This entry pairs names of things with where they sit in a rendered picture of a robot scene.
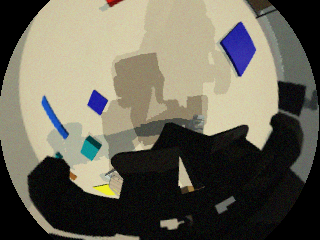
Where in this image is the small teal block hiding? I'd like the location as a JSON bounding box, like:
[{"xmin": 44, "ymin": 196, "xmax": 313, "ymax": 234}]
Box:
[{"xmin": 55, "ymin": 152, "xmax": 64, "ymax": 159}]

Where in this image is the teal rectangular block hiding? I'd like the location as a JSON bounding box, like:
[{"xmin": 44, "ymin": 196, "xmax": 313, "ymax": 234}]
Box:
[{"xmin": 80, "ymin": 136, "xmax": 103, "ymax": 161}]

